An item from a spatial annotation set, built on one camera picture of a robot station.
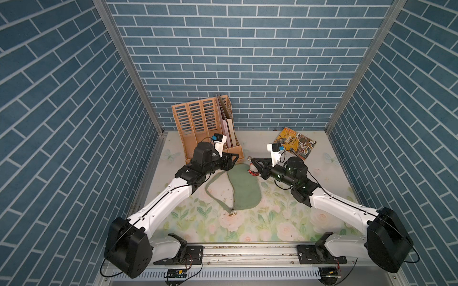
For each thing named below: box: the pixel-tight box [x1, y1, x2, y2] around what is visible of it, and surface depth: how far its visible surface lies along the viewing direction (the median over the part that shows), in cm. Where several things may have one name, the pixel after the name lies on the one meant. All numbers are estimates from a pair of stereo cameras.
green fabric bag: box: [205, 163, 262, 215], surface depth 93 cm
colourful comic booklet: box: [273, 126, 317, 161], surface depth 117 cm
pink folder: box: [221, 119, 232, 149], surface depth 90 cm
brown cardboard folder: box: [217, 93, 237, 148], surface depth 91 cm
